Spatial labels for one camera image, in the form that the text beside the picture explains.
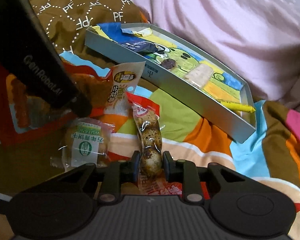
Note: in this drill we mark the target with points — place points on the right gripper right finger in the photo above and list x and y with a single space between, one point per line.
196 181

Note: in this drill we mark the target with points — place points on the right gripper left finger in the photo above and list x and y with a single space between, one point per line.
116 174

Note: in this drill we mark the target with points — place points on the quail egg snack packet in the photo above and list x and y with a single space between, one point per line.
151 179

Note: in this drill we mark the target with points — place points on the green label biscuit packet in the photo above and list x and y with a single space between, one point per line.
86 140

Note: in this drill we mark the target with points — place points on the red spicy snack packet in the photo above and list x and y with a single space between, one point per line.
25 117

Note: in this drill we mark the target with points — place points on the yellow snack bar packet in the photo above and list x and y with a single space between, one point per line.
235 106

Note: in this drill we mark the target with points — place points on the cream cartoon-man snack packet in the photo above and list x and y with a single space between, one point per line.
126 77

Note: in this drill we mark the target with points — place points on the rice cracker bar packet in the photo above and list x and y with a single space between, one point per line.
199 76

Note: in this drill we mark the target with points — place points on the dark dried fish packet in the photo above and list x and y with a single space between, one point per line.
168 63

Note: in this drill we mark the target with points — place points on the brown PF patterned pillow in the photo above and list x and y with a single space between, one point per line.
65 22

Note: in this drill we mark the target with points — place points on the grey shallow box tray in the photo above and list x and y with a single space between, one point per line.
239 127

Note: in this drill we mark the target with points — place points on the colourful cartoon bed blanket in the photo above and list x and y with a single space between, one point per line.
270 155

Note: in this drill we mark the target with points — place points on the pink hanging sheet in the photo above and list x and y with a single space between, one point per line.
257 39

